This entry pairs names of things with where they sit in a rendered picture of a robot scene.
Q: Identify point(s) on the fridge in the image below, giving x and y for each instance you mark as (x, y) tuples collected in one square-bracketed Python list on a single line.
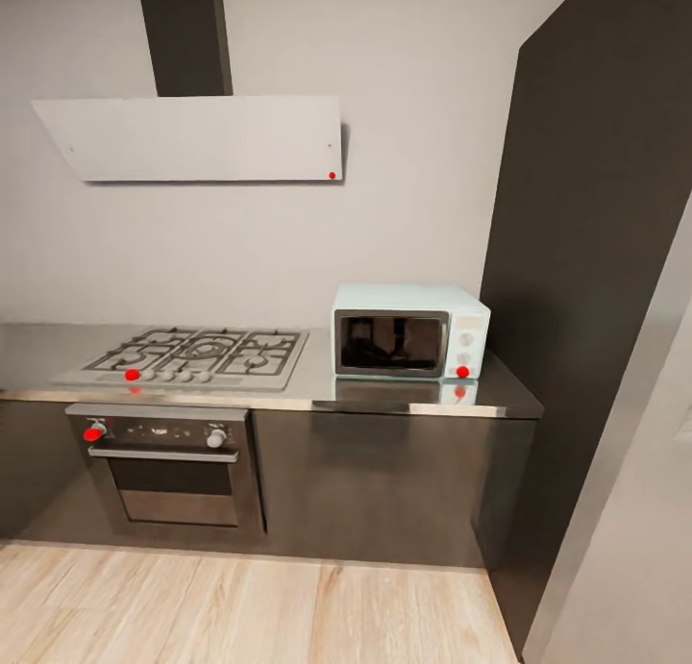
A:
[(588, 278)]

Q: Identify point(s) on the range hood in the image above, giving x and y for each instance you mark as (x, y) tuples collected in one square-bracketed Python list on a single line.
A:
[(196, 130)]

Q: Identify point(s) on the burner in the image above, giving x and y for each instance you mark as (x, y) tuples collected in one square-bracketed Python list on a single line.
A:
[(223, 358)]

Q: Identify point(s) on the microwave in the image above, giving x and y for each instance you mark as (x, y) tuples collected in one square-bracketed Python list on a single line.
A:
[(408, 330)]

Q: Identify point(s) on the oven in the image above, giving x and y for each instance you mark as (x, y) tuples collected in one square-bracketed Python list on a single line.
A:
[(182, 472)]

